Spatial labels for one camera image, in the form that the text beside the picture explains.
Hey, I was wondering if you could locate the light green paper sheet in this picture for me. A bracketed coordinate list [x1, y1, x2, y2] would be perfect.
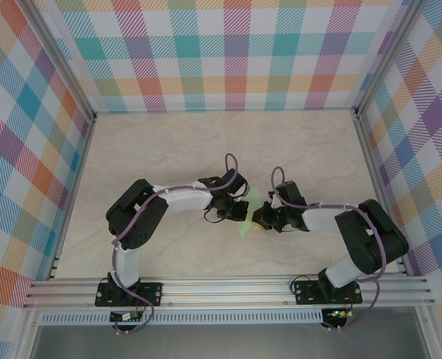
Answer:
[238, 186, 263, 239]

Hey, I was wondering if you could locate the grey metal panel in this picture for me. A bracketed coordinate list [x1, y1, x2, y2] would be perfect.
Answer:
[29, 323, 431, 359]

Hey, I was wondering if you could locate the black circuit board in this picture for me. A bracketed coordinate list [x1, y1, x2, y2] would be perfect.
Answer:
[109, 311, 143, 322]

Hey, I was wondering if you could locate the thin black left gripper cable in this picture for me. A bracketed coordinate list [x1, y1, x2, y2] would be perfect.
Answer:
[203, 209, 225, 225]

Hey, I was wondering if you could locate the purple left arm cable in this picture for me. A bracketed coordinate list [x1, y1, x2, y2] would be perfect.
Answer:
[111, 152, 240, 335]

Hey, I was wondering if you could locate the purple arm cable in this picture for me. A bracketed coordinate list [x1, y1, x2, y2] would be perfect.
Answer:
[271, 165, 389, 332]
[111, 152, 240, 335]

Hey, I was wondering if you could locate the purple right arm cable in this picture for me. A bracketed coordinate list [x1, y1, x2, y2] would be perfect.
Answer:
[271, 165, 389, 332]

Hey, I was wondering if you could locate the aluminium mounting rail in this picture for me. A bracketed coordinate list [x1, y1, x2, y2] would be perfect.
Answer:
[22, 274, 437, 310]

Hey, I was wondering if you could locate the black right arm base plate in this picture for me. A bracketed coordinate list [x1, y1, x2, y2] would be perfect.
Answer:
[293, 280, 363, 304]

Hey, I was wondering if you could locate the perforated metal cable tray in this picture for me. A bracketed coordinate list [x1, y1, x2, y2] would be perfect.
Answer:
[40, 309, 325, 325]

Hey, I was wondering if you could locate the aluminium side rail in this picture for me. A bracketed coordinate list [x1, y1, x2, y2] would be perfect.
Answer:
[44, 114, 98, 281]
[353, 111, 409, 277]

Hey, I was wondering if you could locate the red black wire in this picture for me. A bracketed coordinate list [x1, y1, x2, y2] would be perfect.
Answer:
[134, 293, 150, 317]
[343, 293, 357, 316]

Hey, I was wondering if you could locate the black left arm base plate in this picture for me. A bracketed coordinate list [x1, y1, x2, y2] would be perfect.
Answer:
[95, 282, 165, 307]

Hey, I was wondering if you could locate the aluminium frame post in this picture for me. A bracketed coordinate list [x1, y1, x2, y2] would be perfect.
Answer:
[16, 0, 98, 124]
[349, 0, 431, 120]

